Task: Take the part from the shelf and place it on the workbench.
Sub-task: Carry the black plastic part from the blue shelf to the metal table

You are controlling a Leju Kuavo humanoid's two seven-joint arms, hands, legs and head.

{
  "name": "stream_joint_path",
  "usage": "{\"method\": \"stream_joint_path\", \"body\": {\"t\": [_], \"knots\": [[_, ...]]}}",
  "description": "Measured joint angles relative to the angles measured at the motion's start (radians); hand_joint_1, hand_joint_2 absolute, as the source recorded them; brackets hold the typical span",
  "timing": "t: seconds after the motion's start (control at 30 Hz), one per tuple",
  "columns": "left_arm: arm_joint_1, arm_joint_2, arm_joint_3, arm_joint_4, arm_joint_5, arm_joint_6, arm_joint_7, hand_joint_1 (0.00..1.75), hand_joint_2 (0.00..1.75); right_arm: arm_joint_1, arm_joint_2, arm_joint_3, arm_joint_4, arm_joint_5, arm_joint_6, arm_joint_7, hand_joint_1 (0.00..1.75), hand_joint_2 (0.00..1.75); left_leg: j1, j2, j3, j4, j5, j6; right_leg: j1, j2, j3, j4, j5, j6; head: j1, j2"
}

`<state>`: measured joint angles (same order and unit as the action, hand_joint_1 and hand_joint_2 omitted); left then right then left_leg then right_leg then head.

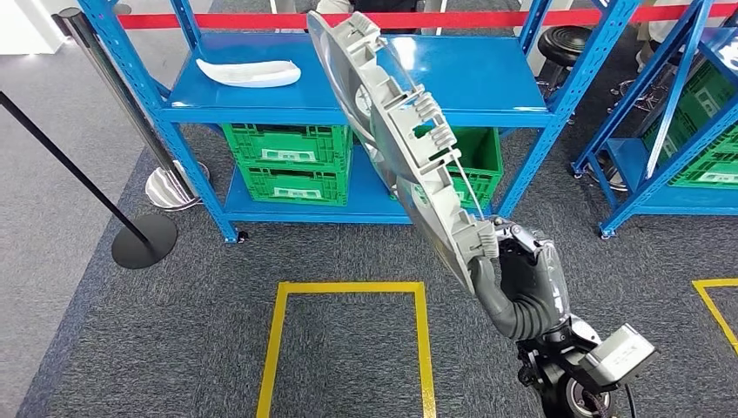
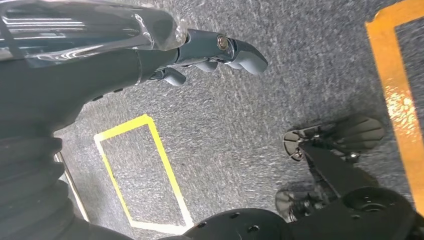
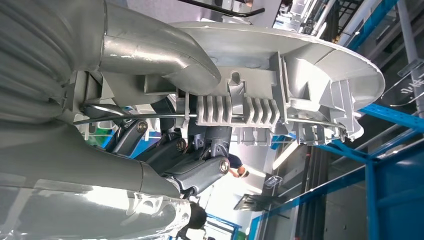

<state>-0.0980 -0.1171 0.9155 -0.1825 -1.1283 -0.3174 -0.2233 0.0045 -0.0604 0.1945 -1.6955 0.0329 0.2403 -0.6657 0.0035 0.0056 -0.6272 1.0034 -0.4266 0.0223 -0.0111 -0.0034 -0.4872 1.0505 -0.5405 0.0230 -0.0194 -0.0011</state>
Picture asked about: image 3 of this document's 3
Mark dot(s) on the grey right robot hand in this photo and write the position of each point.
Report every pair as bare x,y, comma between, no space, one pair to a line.
82,165

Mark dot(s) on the clear plastic hand cover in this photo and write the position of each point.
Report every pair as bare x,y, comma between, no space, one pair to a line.
99,215

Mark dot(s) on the blue metal shelf rack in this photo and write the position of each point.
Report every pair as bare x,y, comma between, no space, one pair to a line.
397,198

